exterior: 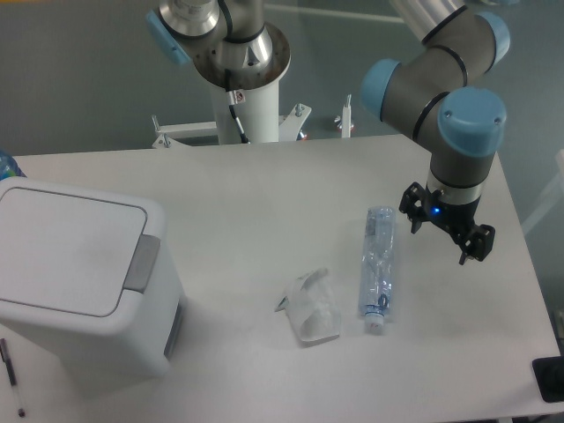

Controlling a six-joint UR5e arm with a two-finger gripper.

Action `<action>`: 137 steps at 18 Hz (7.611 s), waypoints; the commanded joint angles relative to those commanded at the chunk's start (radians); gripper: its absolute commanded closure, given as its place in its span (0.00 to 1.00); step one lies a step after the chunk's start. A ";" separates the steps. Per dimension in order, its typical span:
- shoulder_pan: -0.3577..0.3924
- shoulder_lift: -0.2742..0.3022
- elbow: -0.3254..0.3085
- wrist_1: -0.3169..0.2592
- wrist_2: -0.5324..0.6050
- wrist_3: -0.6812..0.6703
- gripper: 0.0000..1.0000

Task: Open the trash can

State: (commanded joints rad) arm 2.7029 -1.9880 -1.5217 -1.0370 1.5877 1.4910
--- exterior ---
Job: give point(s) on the white trash can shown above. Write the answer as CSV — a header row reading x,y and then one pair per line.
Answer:
x,y
88,276

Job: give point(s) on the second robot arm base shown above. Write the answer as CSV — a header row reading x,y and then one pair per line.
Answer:
x,y
230,43

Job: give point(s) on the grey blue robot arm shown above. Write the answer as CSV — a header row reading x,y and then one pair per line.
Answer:
x,y
431,101

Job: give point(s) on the crushed clear plastic bottle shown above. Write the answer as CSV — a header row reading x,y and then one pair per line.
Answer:
x,y
377,268

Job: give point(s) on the black device at edge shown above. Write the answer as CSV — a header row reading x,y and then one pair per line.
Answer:
x,y
549,375

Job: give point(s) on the clear plastic bag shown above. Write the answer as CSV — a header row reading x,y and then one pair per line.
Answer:
x,y
311,308

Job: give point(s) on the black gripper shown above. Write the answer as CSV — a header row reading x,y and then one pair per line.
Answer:
x,y
452,210

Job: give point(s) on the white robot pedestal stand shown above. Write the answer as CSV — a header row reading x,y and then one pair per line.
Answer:
x,y
240,117

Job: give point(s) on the black pen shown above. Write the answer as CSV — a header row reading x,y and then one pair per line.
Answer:
x,y
6,358

